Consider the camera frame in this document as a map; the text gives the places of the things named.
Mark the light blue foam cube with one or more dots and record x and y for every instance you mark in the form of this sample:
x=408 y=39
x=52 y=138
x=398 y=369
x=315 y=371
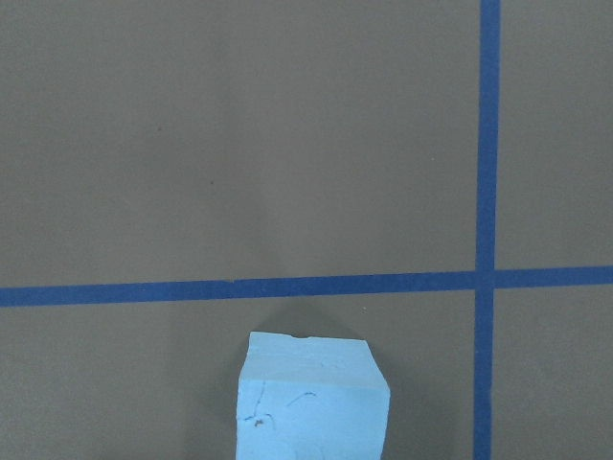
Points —
x=310 y=398

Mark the crossing blue tape strip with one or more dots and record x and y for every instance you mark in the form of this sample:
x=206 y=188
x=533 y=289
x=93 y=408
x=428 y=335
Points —
x=13 y=297

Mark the long blue tape strip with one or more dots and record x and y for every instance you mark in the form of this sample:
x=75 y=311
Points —
x=487 y=159

